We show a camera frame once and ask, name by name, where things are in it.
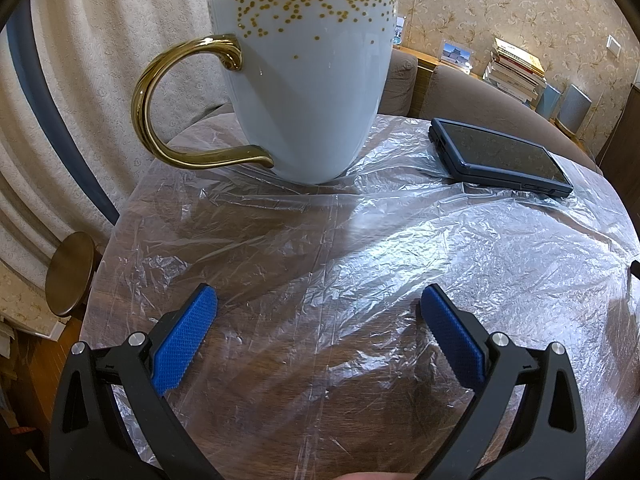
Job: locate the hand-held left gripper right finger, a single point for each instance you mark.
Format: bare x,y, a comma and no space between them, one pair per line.
452,345

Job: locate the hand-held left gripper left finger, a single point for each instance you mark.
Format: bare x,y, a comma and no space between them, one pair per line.
182,345

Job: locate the round brown stool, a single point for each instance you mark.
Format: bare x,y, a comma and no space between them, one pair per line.
70,275

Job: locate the black flat case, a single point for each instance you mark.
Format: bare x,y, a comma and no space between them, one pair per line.
500,152

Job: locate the small blue-grey cylinder speaker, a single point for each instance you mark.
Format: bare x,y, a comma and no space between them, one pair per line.
549,100

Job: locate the large grey cylinder speaker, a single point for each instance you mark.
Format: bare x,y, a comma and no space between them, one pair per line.
573,107

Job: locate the dark wooden dresser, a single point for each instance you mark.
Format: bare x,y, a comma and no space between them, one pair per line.
625,135

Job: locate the stack of books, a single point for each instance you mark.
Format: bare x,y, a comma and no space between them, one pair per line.
515,70

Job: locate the beige curtain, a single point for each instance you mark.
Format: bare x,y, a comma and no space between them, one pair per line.
100,35

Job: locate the dark blue curved chair frame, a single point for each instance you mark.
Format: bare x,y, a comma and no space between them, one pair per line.
50,110

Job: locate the building photo frame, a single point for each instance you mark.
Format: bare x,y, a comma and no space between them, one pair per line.
456,55

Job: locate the acrylic photo frame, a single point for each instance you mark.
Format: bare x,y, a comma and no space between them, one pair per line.
398,30

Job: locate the white wall switch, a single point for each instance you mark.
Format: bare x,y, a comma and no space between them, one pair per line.
614,45

